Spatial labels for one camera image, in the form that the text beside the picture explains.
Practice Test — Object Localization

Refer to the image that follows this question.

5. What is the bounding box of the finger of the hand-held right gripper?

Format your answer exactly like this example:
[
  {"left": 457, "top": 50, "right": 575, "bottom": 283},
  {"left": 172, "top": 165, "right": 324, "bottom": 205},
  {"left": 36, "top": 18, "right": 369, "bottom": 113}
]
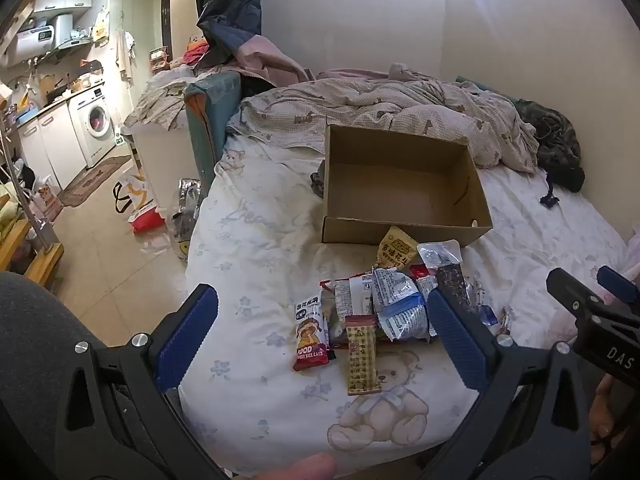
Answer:
[
  {"left": 546, "top": 268, "right": 607, "bottom": 318},
  {"left": 597, "top": 265, "right": 640, "bottom": 307}
]

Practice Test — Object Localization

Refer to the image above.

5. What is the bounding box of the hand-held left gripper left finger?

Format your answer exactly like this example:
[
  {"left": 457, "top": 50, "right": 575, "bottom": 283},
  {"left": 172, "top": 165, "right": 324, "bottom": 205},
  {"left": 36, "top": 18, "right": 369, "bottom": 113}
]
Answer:
[{"left": 54, "top": 284, "right": 231, "bottom": 480}]

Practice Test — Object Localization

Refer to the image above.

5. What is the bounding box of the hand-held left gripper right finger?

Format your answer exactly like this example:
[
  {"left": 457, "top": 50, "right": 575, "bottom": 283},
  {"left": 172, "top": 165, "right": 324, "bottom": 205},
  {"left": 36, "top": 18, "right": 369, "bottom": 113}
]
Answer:
[{"left": 417, "top": 287, "right": 593, "bottom": 480}]

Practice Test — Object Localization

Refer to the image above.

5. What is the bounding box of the dark brown bar packet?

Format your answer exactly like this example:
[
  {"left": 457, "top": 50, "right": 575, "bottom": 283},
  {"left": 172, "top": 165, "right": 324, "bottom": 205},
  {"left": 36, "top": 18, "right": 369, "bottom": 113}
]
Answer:
[{"left": 436, "top": 263, "right": 474, "bottom": 313}]

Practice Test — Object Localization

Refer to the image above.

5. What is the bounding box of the blue white cracker packet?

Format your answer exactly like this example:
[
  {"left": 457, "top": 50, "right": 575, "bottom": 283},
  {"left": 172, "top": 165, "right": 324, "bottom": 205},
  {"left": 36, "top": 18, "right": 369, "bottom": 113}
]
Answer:
[{"left": 371, "top": 266, "right": 437, "bottom": 345}]

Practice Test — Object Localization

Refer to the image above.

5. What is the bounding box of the clear plastic snack packet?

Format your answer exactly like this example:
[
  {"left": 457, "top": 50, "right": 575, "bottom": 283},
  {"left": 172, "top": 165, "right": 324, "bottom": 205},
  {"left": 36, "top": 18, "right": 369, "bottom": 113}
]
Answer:
[{"left": 417, "top": 240, "right": 462, "bottom": 277}]

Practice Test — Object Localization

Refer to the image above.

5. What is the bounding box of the tan patterned bar packet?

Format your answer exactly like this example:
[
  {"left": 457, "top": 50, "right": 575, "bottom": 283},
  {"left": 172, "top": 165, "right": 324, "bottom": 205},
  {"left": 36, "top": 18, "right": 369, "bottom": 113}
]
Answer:
[{"left": 345, "top": 314, "right": 384, "bottom": 397}]

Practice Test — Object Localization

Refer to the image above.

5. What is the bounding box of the small yellow peanut packet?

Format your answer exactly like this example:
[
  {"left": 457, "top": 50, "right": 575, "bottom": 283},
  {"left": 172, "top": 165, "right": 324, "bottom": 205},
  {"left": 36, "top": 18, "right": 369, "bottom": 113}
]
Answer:
[{"left": 375, "top": 226, "right": 420, "bottom": 272}]

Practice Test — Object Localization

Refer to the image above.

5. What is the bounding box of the red white snack packet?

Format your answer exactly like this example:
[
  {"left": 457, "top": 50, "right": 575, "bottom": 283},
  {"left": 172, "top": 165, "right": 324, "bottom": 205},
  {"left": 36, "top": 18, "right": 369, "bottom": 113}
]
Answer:
[{"left": 319, "top": 274, "right": 377, "bottom": 350}]

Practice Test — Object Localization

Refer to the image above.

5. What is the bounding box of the red rice cake packet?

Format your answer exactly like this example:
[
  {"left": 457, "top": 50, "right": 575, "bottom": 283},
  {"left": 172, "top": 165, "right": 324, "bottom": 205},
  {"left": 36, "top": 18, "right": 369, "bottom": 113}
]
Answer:
[{"left": 292, "top": 304, "right": 336, "bottom": 372}]

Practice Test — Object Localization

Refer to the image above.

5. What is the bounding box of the brown cardboard box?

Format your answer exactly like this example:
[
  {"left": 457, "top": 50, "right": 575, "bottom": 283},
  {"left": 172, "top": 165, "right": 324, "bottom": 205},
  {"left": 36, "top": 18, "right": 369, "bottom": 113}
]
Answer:
[{"left": 321, "top": 124, "right": 494, "bottom": 249}]

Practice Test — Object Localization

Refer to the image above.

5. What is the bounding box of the person's right hand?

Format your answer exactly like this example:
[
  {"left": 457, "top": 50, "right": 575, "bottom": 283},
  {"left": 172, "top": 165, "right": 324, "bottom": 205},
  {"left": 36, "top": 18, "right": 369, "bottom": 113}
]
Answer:
[{"left": 589, "top": 374, "right": 632, "bottom": 450}]

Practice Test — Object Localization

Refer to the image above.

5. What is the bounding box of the person's left hand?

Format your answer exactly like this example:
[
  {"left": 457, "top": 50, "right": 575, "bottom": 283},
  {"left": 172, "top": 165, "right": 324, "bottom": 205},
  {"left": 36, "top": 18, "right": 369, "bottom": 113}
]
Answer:
[{"left": 250, "top": 452, "right": 337, "bottom": 480}]

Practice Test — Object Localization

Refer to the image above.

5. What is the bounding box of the pale pink blanket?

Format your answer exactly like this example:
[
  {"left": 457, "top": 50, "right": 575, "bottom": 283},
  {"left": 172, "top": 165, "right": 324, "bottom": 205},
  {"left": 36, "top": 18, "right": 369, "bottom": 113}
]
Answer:
[{"left": 549, "top": 255, "right": 640, "bottom": 347}]

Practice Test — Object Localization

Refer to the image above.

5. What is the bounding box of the white bear print bed sheet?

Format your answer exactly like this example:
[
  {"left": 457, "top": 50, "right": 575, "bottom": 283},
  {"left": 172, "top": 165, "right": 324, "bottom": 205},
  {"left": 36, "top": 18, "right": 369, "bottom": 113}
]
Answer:
[{"left": 177, "top": 130, "right": 632, "bottom": 479}]

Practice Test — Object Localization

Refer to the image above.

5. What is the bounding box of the silver foil bag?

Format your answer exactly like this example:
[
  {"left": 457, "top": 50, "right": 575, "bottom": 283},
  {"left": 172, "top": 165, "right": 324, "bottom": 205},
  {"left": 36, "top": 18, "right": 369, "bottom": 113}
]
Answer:
[{"left": 171, "top": 178, "right": 202, "bottom": 262}]

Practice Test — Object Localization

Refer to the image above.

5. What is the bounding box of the red paper bag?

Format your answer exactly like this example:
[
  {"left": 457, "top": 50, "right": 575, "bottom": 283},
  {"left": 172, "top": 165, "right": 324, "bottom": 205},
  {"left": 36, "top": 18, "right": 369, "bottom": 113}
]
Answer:
[{"left": 128, "top": 207, "right": 166, "bottom": 235}]

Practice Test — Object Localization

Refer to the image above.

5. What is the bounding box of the white yellow shopping bag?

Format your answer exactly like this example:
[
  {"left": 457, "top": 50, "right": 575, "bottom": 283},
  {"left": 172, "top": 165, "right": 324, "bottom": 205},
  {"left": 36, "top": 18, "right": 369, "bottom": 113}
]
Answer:
[{"left": 112, "top": 172, "right": 157, "bottom": 215}]

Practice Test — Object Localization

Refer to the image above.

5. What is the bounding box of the camouflage jacket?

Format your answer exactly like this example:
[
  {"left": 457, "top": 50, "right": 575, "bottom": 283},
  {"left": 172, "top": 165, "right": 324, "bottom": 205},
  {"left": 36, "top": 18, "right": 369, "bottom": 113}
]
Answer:
[{"left": 512, "top": 99, "right": 587, "bottom": 194}]

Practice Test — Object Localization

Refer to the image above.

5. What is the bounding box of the wooden rack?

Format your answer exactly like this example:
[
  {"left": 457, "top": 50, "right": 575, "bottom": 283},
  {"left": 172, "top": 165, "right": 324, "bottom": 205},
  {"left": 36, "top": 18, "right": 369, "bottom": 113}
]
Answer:
[{"left": 0, "top": 217, "right": 66, "bottom": 293}]

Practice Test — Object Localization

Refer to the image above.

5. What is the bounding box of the brown patterned rug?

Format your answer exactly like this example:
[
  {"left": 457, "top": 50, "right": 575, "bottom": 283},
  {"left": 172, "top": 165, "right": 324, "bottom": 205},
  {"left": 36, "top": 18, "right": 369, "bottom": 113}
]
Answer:
[{"left": 57, "top": 155, "right": 132, "bottom": 209}]

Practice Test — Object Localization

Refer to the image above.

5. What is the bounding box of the dark grey sock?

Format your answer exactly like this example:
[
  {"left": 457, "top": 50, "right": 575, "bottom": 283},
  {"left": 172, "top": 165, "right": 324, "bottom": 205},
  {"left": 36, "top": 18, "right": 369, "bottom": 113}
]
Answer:
[{"left": 309, "top": 159, "right": 328, "bottom": 199}]

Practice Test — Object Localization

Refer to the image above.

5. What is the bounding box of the teal sofa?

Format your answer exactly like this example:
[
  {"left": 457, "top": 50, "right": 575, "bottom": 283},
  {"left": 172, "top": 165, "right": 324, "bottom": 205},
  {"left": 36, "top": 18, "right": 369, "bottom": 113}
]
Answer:
[{"left": 184, "top": 70, "right": 244, "bottom": 202}]

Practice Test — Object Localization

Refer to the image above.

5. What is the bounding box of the white washing machine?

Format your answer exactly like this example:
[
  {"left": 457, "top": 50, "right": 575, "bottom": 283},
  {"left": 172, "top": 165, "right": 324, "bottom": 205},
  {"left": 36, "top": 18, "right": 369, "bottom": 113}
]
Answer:
[{"left": 68, "top": 86, "right": 118, "bottom": 169}]

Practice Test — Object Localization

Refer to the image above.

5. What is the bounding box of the white kitchen cabinet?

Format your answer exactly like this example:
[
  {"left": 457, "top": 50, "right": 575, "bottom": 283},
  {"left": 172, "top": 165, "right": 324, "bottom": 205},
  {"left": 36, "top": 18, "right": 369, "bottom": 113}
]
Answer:
[{"left": 16, "top": 101, "right": 89, "bottom": 192}]

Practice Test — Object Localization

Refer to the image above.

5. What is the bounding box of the bear print duvet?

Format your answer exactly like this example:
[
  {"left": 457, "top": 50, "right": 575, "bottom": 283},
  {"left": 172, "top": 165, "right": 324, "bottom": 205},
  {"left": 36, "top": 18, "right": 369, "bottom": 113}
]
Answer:
[{"left": 226, "top": 62, "right": 541, "bottom": 173}]

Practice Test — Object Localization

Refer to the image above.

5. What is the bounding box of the pink cloth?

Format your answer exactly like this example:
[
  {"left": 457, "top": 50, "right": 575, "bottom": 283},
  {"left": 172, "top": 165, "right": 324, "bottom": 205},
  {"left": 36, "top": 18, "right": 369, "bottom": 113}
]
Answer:
[{"left": 232, "top": 34, "right": 317, "bottom": 85}]

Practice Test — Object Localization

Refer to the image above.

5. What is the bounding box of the white water heater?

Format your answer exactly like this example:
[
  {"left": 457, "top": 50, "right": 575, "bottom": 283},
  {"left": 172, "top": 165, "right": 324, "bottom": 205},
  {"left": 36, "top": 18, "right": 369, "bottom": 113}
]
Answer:
[{"left": 6, "top": 24, "right": 57, "bottom": 62}]

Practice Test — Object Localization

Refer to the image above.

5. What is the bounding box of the black plastic bag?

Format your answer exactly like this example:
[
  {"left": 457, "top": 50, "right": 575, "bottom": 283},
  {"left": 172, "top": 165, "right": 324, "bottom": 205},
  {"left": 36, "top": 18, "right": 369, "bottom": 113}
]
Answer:
[{"left": 196, "top": 0, "right": 264, "bottom": 69}]

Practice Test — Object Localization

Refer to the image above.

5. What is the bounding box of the dark blue cloth strap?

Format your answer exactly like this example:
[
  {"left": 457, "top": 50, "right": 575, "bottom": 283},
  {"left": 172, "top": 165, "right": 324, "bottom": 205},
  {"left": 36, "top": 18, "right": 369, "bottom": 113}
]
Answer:
[{"left": 539, "top": 172, "right": 562, "bottom": 209}]

